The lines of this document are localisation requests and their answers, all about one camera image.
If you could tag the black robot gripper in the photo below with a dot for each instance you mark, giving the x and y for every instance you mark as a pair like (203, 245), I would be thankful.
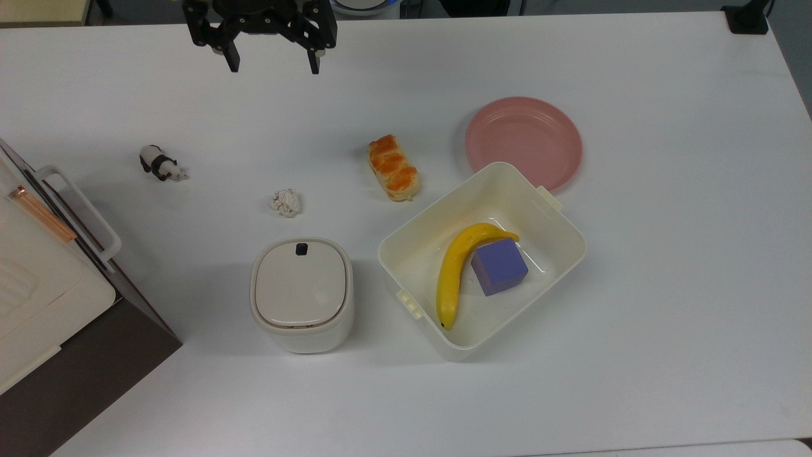
(255, 14)

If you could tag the cream trash can lid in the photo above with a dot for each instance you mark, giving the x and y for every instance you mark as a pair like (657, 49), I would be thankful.
(302, 284)

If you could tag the cream push-button trash can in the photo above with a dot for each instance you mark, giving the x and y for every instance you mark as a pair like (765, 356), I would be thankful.
(303, 298)

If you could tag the blue and white round device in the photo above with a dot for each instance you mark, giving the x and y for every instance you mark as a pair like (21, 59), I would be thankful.
(363, 6)

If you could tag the crumpled white paper ball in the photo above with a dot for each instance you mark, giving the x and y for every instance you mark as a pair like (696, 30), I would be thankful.
(285, 202)

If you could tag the black and white panda toy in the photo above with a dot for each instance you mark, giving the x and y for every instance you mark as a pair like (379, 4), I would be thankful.
(158, 163)

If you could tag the braided orange bread loaf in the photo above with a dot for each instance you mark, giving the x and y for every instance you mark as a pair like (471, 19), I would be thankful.
(394, 168)

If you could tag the dark object behind table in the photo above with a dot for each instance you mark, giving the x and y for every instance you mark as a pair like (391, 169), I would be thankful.
(472, 6)

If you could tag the tan wooden board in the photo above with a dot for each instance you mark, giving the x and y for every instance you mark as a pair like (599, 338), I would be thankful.
(41, 11)

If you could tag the cream plastic storage box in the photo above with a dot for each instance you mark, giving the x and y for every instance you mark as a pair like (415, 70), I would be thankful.
(444, 241)

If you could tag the pink round plate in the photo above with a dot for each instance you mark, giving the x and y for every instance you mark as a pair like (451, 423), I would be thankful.
(524, 141)

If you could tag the yellow banana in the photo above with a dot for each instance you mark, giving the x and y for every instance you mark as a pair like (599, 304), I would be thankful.
(451, 273)

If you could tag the purple foam cube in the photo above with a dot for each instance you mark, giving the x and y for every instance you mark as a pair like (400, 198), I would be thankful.
(499, 267)

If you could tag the white and brown oven appliance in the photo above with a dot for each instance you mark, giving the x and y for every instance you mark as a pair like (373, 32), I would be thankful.
(57, 317)

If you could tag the black table clamp mount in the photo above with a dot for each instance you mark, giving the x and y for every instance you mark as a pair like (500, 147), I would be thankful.
(747, 18)

